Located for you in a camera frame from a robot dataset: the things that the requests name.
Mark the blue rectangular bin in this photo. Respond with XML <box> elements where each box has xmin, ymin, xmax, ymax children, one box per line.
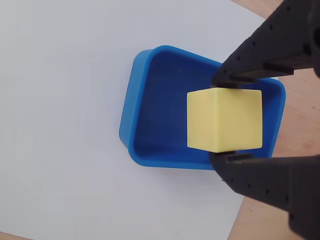
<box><xmin>118</xmin><ymin>44</ymin><xmax>287</xmax><ymax>171</ymax></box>

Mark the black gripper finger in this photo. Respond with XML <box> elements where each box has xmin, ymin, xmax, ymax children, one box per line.
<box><xmin>208</xmin><ymin>151</ymin><xmax>320</xmax><ymax>240</ymax></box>
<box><xmin>211</xmin><ymin>0</ymin><xmax>320</xmax><ymax>90</ymax></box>

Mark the white rectangular board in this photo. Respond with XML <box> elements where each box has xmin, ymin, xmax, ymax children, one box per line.
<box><xmin>0</xmin><ymin>0</ymin><xmax>281</xmax><ymax>240</ymax></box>

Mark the yellow cube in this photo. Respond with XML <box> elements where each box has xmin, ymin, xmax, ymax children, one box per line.
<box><xmin>186</xmin><ymin>87</ymin><xmax>263</xmax><ymax>154</ymax></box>

